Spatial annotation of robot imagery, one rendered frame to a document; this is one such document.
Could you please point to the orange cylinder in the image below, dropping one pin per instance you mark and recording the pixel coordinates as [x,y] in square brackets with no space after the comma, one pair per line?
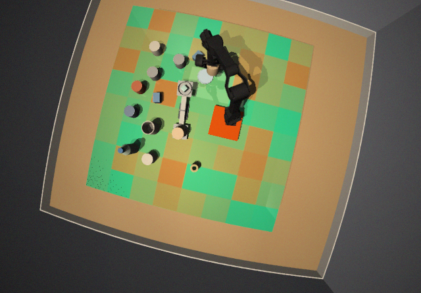
[138,87]

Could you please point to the grey bottle with blue cap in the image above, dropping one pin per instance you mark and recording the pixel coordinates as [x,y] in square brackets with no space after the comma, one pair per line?
[128,149]

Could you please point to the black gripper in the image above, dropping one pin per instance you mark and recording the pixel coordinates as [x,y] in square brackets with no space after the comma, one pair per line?
[201,61]

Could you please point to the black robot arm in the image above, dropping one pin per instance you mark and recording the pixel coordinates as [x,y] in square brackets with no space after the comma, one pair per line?
[237,93]

